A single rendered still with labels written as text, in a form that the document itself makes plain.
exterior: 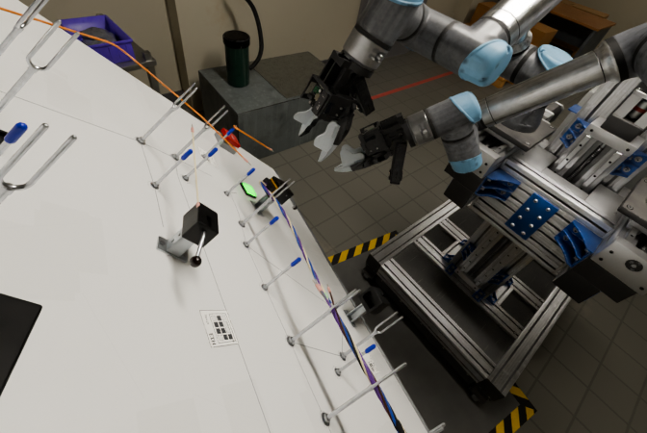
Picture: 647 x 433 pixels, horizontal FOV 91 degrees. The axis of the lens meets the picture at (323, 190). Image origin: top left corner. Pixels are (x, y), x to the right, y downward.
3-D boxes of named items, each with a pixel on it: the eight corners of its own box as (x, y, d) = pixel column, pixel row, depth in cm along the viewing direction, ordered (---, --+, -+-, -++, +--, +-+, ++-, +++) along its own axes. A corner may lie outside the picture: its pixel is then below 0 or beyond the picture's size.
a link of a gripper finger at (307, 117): (279, 122, 70) (305, 96, 64) (299, 125, 74) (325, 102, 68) (283, 134, 69) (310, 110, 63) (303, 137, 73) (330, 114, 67)
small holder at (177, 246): (149, 283, 36) (193, 244, 35) (158, 231, 43) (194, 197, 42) (184, 296, 39) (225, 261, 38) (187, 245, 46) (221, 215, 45)
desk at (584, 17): (497, 37, 540) (523, -13, 487) (576, 74, 476) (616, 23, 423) (475, 42, 503) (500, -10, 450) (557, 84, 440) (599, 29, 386)
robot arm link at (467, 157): (483, 146, 84) (474, 111, 79) (485, 172, 76) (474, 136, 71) (452, 153, 88) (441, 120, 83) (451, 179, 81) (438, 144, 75)
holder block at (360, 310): (367, 326, 83) (397, 305, 82) (349, 327, 73) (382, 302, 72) (358, 311, 86) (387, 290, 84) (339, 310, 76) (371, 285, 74)
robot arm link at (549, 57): (542, 108, 97) (575, 65, 87) (503, 87, 103) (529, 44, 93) (556, 98, 103) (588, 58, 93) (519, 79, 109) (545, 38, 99)
